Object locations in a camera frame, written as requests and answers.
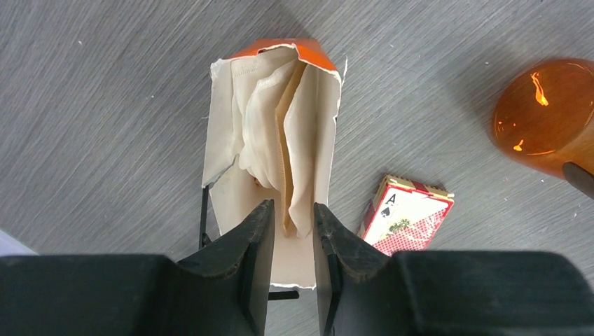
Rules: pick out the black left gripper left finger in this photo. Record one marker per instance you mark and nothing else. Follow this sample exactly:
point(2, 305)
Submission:
point(222, 289)

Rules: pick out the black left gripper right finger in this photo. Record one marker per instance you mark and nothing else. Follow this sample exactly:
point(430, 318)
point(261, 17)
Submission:
point(361, 291)

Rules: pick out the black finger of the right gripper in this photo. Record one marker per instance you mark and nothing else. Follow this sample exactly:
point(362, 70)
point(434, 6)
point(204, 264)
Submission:
point(579, 178)

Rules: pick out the black microphone stand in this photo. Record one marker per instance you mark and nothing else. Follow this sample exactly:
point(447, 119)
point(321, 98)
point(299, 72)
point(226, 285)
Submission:
point(205, 240)

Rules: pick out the amber glass carafe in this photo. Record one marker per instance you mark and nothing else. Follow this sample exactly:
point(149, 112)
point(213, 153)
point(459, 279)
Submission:
point(544, 118)

